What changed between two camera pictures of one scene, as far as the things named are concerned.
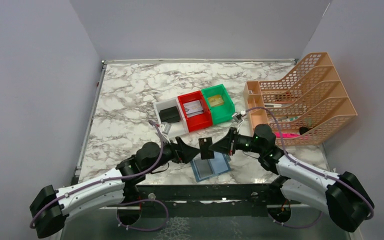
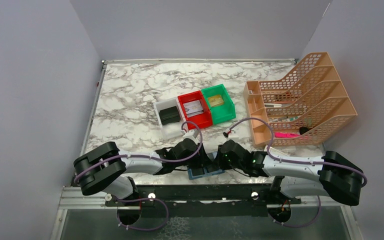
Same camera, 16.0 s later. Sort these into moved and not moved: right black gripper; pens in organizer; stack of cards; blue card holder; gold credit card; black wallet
Moved: right black gripper; blue card holder
Not moved: gold credit card; pens in organizer; stack of cards; black wallet
